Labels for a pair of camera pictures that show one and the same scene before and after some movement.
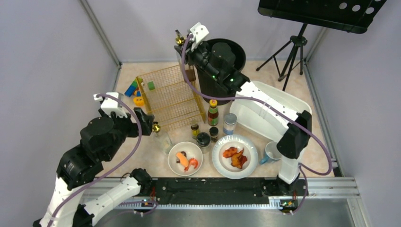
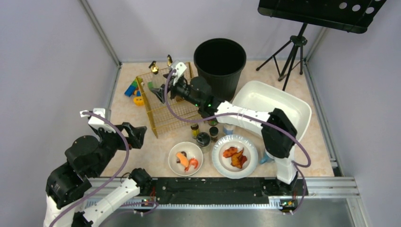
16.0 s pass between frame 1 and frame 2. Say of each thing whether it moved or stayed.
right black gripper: moved
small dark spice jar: stayed
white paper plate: stayed
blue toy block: stayed
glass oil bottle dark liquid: moved
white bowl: stayed
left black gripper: moved
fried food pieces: stayed
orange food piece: stayed
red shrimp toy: stayed
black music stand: stayed
